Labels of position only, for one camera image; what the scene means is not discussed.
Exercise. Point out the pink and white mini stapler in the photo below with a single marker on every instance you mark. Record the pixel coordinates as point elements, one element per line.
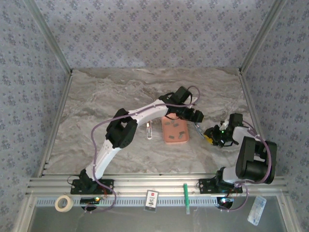
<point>149,134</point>

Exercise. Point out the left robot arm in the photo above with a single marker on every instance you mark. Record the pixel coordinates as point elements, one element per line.
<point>149,111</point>

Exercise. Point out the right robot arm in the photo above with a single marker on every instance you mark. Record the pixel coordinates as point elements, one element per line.
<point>253,164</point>

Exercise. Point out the green pen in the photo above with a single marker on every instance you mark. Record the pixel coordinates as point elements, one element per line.
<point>186,195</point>

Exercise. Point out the small circuit board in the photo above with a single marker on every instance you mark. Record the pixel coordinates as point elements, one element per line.
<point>89,200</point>
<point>227,200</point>

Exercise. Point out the clear plastic bag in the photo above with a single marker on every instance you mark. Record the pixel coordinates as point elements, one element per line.
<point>257,210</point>

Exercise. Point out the black white printed card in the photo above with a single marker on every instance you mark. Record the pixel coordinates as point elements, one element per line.
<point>151,200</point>

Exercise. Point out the masking tape roll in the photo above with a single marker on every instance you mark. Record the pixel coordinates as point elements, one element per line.
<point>58,208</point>

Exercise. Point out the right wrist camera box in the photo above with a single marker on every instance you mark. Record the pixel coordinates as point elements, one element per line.
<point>225,124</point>

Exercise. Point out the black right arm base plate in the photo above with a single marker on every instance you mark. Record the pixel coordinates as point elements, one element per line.
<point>205,186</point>

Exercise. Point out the aluminium table side rail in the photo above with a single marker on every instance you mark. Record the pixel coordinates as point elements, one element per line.
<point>60,111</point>
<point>248,96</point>

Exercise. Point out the aluminium rail beam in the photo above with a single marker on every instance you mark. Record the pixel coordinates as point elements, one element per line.
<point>157,183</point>

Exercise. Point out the aluminium frame post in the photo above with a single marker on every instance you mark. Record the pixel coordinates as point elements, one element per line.
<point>263,36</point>
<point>48,36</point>

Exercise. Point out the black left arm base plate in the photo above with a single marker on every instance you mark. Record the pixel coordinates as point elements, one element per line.
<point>106,184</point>

